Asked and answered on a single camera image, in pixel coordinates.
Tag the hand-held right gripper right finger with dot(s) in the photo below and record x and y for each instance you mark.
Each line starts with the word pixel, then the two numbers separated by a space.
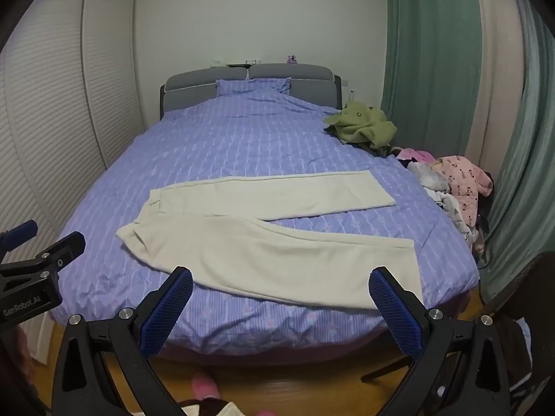
pixel 396 312

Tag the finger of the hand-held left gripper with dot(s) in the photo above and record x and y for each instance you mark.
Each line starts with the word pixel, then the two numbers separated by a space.
pixel 65 249
pixel 19 230

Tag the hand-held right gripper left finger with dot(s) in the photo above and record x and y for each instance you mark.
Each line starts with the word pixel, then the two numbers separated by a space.
pixel 173 303

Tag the cream white sock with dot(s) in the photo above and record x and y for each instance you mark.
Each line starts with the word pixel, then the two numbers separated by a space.
pixel 260 251

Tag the pink slipper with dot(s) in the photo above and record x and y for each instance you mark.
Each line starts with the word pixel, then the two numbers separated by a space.
pixel 204 386

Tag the dark and cream cloth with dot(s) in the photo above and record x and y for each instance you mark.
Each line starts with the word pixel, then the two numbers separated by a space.
pixel 217 408

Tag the white printed garment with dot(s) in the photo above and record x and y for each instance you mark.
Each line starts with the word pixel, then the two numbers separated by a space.
pixel 453 212

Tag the white louvred wardrobe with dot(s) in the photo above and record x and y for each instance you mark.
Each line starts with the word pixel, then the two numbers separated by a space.
pixel 56 95

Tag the pink printed padded jacket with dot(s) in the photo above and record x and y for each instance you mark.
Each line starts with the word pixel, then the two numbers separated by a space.
pixel 462 182

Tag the magenta garment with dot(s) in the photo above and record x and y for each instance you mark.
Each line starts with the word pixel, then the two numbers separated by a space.
pixel 414 155

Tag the purple floral striped duvet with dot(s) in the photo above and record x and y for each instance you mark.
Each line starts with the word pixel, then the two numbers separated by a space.
pixel 243 138

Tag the olive green garment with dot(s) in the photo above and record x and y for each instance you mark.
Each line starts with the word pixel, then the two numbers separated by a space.
pixel 364 123

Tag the green curtain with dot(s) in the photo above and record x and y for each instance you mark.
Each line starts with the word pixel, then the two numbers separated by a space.
pixel 527 160
pixel 429 52

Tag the grey bed headboard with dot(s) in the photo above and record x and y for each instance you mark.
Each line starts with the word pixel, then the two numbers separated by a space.
pixel 190 86

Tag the purple floral striped pillow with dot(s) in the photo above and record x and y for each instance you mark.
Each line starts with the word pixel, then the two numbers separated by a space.
pixel 251 86

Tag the pale green tissue box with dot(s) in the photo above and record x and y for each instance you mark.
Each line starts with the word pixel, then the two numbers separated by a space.
pixel 215 63

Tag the flat black object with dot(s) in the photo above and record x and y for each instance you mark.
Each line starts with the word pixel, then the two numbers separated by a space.
pixel 237 66

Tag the beige curtain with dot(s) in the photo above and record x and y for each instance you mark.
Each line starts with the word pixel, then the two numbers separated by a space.
pixel 494 73

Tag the small purple toy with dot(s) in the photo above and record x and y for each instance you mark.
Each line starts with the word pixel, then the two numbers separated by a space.
pixel 292 59

